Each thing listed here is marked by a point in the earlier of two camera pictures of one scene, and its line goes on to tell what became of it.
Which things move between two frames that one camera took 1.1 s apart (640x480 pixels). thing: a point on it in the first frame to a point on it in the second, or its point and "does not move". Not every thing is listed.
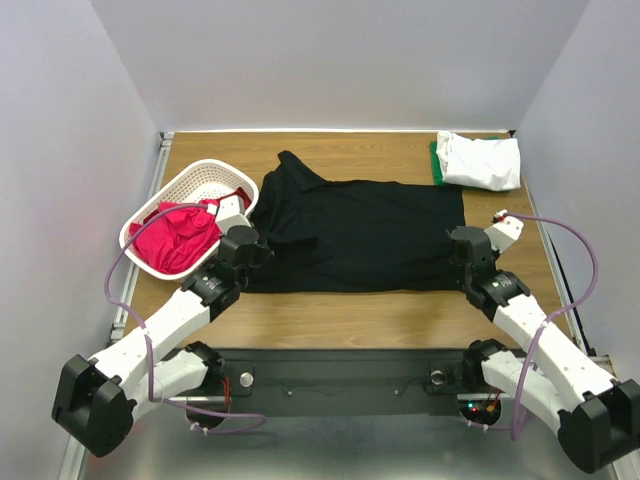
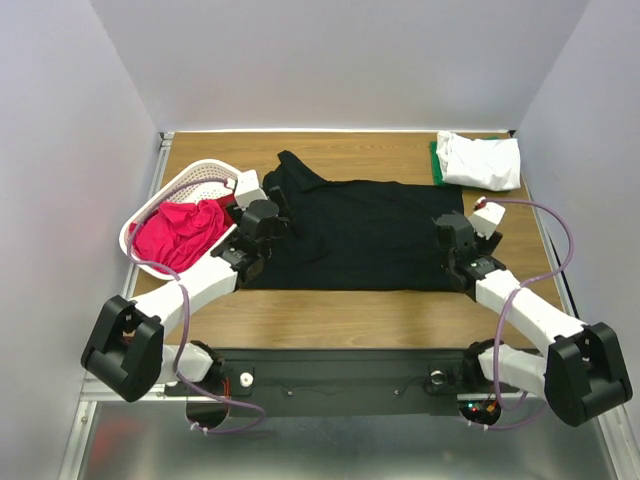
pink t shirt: (174, 236) does not move
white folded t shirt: (494, 163) does not move
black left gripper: (263, 253) to (284, 217)
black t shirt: (357, 236) does not move
